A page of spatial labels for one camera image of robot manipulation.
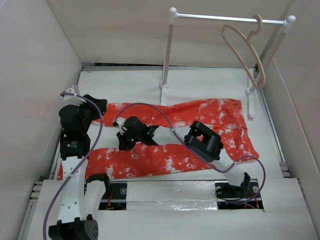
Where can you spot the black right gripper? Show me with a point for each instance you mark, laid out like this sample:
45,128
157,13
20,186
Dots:
124,145

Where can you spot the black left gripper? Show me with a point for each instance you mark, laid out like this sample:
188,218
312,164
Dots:
101,103

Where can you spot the orange white tie-dye trousers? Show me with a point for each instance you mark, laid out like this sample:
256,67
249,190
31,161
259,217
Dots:
222,115

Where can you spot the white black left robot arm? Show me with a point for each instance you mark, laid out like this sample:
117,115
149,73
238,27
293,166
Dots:
71,212

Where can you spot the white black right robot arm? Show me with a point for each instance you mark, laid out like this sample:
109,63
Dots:
199,138

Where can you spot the white clothes rack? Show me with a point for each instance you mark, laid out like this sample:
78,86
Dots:
203,40

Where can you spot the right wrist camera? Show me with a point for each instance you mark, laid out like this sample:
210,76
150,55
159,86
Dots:
120,123

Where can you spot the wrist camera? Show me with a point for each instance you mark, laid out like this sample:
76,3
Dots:
120,123
70,95

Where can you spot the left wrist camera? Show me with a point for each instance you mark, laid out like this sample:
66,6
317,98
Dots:
70,95

